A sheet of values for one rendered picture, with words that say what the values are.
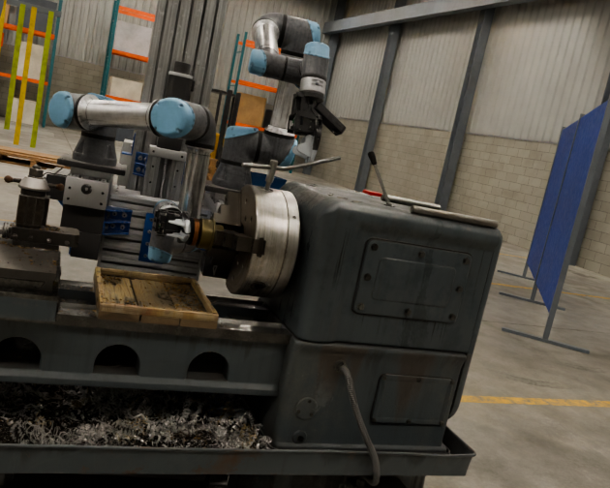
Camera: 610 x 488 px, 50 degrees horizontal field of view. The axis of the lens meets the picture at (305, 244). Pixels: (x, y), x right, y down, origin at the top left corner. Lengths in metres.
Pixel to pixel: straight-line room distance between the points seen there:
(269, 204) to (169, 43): 1.00
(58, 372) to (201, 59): 1.33
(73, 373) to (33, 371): 0.09
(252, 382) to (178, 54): 1.30
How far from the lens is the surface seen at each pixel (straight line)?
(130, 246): 2.40
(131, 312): 1.67
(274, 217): 1.74
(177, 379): 1.78
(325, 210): 1.71
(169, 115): 2.00
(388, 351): 1.88
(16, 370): 1.74
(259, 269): 1.73
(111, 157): 2.39
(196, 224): 1.79
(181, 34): 2.56
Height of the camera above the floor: 1.39
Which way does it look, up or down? 9 degrees down
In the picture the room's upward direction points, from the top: 12 degrees clockwise
